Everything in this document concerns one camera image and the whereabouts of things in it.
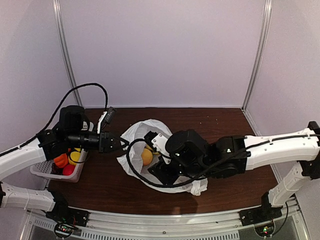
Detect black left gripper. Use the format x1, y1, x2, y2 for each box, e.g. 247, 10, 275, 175
66, 129, 129, 154

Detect white plastic bag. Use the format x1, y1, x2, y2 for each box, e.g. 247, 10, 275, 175
117, 119, 208, 196

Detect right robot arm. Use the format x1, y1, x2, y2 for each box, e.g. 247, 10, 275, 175
144, 121, 320, 226

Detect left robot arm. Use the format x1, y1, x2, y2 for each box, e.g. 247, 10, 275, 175
0, 105, 129, 223

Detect pale yellow bumpy fruit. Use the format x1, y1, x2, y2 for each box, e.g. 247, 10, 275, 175
145, 144, 160, 155

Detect peach fruit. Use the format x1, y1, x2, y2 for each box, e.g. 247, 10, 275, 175
141, 148, 153, 166

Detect yellow fruit lower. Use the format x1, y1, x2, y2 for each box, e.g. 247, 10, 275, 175
67, 149, 82, 166

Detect red fruit lower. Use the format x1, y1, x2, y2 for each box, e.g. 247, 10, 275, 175
62, 164, 75, 176

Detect dark purple grapes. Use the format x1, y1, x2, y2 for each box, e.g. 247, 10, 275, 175
50, 163, 63, 175

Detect white perforated plastic basket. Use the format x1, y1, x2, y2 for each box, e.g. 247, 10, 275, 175
29, 147, 88, 183

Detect left circuit board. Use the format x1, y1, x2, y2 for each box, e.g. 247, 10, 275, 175
53, 223, 76, 239

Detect circuit board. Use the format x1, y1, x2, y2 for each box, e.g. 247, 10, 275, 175
254, 223, 275, 238
53, 223, 76, 239

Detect right circuit board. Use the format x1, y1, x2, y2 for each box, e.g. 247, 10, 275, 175
254, 223, 275, 238

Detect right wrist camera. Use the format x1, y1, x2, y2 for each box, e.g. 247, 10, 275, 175
144, 131, 171, 159

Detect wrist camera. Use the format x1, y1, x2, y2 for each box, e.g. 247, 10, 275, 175
144, 131, 171, 159
96, 107, 116, 134

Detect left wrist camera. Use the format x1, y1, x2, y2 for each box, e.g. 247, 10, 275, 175
96, 107, 116, 134

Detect black left cable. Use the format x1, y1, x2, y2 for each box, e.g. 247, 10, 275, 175
0, 82, 109, 156

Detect front aluminium rail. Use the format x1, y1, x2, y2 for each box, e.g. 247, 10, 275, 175
18, 197, 310, 240

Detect left aluminium frame post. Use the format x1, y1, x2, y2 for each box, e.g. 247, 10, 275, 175
52, 0, 84, 111

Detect aluminium frame post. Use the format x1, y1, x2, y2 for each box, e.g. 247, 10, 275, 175
52, 0, 84, 111
241, 0, 273, 112

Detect right aluminium frame post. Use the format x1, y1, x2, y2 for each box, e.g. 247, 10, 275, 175
241, 0, 273, 112

